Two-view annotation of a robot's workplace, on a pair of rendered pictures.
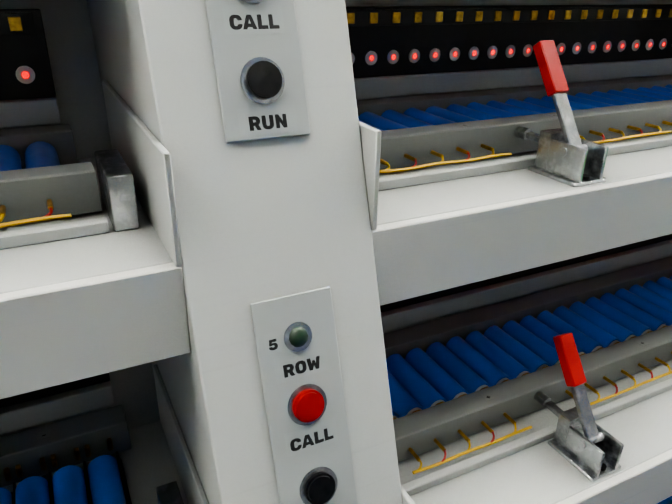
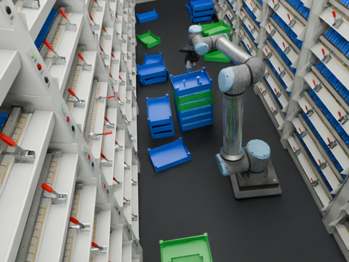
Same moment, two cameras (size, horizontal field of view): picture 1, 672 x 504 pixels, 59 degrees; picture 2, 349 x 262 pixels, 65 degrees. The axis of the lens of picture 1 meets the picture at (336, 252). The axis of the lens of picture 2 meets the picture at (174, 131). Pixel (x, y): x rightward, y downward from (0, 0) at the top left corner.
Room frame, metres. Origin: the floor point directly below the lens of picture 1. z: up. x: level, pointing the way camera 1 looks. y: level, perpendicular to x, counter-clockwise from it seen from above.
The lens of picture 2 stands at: (-0.61, 1.14, 1.76)
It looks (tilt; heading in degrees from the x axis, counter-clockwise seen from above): 45 degrees down; 295
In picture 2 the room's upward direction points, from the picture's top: 10 degrees counter-clockwise
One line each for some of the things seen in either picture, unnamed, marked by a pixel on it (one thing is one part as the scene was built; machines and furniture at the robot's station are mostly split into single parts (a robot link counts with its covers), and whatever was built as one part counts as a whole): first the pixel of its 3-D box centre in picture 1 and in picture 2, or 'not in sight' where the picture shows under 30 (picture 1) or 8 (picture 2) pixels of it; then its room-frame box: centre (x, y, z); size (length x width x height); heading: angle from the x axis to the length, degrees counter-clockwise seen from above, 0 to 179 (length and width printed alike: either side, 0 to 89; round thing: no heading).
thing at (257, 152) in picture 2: not in sight; (255, 155); (-0.60, -0.06, 0.31); 0.17 x 0.15 x 0.18; 33
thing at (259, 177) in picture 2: not in sight; (254, 167); (-0.60, -0.06, 0.17); 0.19 x 0.19 x 0.10
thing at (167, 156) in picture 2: not in sight; (169, 154); (0.07, -0.13, 0.04); 0.30 x 0.20 x 0.08; 38
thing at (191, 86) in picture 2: not in sight; (190, 81); (-0.02, -0.60, 0.44); 0.30 x 0.20 x 0.08; 31
